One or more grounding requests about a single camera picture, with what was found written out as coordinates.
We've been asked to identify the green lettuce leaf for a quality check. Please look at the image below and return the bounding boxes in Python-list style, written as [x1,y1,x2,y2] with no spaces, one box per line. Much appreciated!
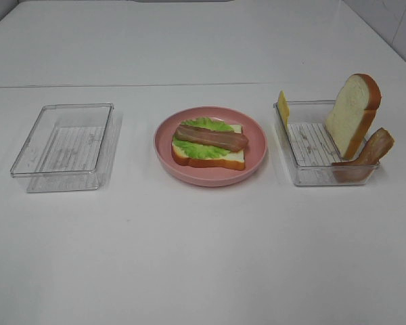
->
[172,117,242,159]

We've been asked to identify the bread slice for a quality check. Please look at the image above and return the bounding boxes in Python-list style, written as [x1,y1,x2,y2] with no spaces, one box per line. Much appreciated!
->
[171,125,248,171]
[325,73,382,160]

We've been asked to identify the bacon strip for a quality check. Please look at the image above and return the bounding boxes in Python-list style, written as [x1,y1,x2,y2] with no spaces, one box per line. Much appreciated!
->
[332,127,394,184]
[174,125,248,152]

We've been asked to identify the yellow cheese slice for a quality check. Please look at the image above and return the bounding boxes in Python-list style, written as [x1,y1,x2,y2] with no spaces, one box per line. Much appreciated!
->
[277,90,290,133]

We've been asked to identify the pink round plate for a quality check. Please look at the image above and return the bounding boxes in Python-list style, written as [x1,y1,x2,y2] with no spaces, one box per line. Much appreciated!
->
[154,106,267,187]

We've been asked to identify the clear right plastic tray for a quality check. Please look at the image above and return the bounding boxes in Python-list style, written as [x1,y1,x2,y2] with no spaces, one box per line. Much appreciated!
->
[273,100,380,186]

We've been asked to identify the clear plastic tray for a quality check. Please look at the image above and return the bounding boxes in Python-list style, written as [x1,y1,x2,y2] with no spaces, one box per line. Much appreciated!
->
[10,103,120,193]
[273,100,380,186]

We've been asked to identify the clear left plastic tray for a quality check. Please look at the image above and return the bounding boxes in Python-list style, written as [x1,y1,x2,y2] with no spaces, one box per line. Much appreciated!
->
[10,103,120,193]

